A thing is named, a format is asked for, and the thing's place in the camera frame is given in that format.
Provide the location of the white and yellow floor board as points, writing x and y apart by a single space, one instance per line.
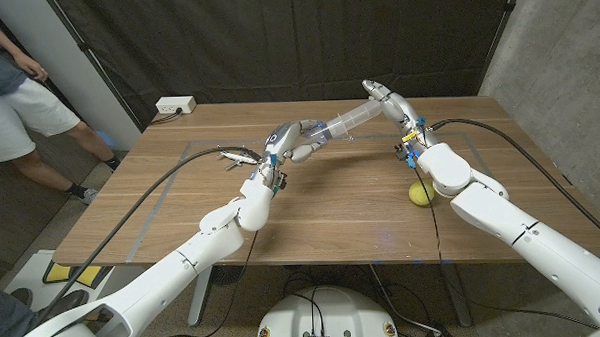
58 272

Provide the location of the person in blue jeans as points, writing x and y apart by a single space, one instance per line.
0 314

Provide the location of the black power adapter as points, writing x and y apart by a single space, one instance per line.
436 335

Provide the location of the grey table leg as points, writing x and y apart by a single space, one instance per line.
457 298
200 302

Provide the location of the clear plastic syringe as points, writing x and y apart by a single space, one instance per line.
351 119

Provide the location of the person in white shorts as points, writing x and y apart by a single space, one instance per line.
8 113

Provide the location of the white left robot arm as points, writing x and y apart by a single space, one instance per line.
183 257

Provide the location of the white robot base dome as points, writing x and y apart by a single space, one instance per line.
335 312

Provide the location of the grey tape outline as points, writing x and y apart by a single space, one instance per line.
374 136

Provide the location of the black backdrop curtain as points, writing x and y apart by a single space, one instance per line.
295 38

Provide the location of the white power strip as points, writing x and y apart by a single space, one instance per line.
175 104

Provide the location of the yellow ball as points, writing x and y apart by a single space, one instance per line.
421 194

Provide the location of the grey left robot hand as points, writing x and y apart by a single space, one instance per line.
284 139

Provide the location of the black backdrop stand pole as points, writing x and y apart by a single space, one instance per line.
501 31
93 60

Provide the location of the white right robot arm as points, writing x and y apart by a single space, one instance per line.
507 226

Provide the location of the black round fan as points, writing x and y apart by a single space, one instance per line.
228 273

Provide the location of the white toy airplane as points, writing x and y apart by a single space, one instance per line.
237 158

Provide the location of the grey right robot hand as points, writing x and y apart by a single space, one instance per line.
403 117

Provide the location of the blue floor object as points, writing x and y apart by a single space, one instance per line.
108 139

